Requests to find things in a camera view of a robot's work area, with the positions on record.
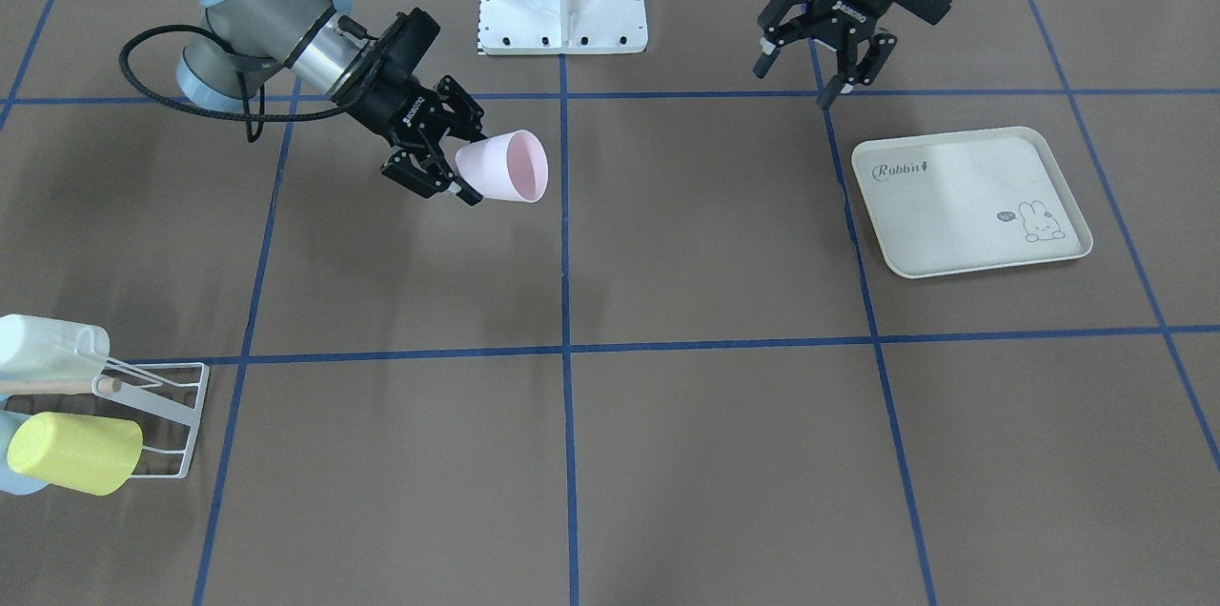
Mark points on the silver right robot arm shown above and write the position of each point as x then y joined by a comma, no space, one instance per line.
263,62

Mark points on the cream plastic tray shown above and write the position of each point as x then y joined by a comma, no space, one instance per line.
969,201

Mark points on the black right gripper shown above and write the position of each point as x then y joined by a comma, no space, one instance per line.
389,100

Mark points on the cream white plastic cup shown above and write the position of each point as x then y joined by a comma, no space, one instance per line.
50,356

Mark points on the yellow plastic cup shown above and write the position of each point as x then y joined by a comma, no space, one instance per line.
94,455

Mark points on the white wire cup rack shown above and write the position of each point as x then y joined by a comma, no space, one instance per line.
171,392

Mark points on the pink plastic cup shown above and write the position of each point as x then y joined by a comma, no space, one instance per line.
510,167

